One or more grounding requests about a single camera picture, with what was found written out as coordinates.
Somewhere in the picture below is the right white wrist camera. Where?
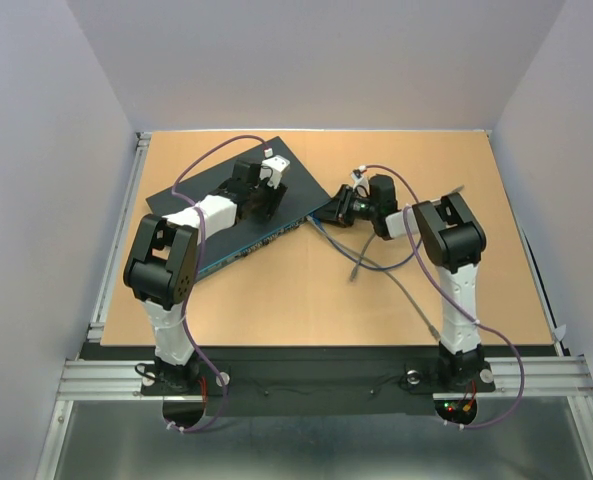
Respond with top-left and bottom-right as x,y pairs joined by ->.
350,165 -> 369,197

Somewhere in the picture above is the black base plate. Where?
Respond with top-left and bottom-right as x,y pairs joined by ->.
77,344 -> 558,426

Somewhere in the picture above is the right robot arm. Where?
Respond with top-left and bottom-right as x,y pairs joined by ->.
313,171 -> 487,390

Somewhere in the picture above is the grey ethernet cable long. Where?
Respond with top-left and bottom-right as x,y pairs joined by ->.
347,183 -> 467,284

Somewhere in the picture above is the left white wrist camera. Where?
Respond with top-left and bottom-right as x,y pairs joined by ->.
259,155 -> 290,189

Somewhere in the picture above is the blue ethernet cable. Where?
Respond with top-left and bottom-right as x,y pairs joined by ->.
307,211 -> 423,272

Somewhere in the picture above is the aluminium left side rail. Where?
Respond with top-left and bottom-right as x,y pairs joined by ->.
86,132 -> 152,343

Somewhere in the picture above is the aluminium front rail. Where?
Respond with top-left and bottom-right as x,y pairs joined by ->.
57,356 -> 593,402

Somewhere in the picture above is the aluminium rail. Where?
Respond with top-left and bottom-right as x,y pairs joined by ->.
57,356 -> 593,402
86,132 -> 152,343

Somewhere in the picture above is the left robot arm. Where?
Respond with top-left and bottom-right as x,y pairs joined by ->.
123,155 -> 290,394

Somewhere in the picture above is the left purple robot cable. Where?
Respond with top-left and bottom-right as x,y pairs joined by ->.
169,135 -> 273,435

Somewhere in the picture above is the metal sheet panel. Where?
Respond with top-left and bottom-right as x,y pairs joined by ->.
38,398 -> 593,479

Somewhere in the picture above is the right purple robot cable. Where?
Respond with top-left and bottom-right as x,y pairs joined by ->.
360,162 -> 528,432

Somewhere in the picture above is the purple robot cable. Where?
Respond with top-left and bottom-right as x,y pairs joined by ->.
360,162 -> 528,432
169,135 -> 273,435

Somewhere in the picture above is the grey ethernet cable short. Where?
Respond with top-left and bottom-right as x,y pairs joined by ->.
354,257 -> 440,341

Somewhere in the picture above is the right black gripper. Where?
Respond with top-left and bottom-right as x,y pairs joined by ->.
311,184 -> 377,227

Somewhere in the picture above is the dark blue network switch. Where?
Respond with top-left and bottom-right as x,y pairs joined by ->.
145,135 -> 338,287

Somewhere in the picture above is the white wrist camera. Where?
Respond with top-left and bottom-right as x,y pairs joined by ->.
259,155 -> 290,189
350,165 -> 369,197

